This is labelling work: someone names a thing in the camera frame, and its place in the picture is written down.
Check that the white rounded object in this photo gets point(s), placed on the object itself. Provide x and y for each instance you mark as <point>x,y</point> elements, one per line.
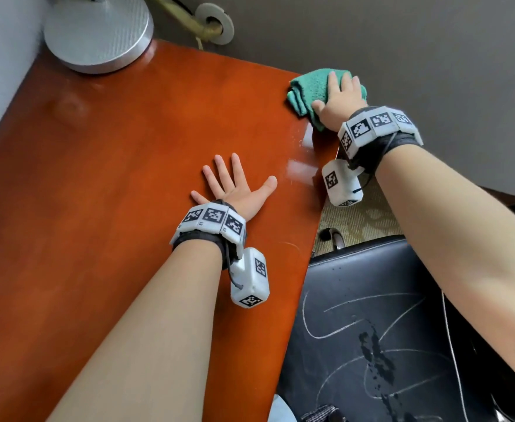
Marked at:
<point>281,410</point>

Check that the person's right middle finger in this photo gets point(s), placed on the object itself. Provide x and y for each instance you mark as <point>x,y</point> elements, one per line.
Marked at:
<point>347,82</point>

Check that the person's right thumb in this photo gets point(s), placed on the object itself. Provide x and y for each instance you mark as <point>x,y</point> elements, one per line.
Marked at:
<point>319,108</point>

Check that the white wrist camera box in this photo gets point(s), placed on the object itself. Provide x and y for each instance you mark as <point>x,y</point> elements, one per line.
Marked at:
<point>341,184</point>
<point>251,279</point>

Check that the left wrist marker band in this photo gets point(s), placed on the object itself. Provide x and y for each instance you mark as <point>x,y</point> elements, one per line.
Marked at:
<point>213,221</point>

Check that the green microfibre cloth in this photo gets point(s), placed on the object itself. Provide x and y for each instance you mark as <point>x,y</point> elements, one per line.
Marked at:
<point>305,94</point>

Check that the checkered dark fabric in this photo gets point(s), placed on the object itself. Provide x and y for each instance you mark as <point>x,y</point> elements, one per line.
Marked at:
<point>321,413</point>

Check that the person's left forearm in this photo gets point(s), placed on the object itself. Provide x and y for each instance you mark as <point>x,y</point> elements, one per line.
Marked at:
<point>152,347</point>

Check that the black leather chair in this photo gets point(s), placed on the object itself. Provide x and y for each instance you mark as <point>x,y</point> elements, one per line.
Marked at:
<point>371,329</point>

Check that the wrist marker band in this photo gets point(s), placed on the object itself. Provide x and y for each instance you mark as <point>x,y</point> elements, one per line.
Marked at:
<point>373,127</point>
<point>213,221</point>

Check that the brass lamp tube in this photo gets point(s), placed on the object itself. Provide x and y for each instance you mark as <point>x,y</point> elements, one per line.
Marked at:
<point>182,15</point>

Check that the white round wall grommet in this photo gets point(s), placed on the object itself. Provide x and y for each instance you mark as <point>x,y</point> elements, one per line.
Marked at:
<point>224,26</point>

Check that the silver round lamp base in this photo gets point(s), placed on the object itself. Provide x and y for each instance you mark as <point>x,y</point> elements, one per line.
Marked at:
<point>99,30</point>

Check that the person's left thumb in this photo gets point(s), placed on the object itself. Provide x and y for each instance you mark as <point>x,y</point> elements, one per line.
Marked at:
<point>266,188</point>

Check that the person's left hand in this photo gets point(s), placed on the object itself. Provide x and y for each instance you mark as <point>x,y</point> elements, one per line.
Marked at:
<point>235,197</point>

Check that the right wrist marker band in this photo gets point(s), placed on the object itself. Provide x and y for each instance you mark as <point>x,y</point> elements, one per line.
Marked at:
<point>373,127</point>

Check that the person's right hand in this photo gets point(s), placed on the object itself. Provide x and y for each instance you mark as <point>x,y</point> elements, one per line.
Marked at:
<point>341,105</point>

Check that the black chair caster wheel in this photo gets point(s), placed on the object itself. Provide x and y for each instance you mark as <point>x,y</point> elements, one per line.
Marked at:
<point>332,237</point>

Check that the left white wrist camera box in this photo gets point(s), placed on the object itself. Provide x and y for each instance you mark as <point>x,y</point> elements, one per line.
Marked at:
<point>251,279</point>

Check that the person's left little finger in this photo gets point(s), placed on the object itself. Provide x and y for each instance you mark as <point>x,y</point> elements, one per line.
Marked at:
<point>199,197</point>

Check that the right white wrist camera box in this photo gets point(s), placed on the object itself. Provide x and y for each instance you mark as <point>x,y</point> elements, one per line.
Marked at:
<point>341,184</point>

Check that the person's left middle finger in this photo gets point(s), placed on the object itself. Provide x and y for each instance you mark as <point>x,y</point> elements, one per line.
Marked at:
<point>223,172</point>

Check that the person's right forearm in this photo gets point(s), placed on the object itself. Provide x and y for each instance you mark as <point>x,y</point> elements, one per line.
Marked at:
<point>459,241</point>

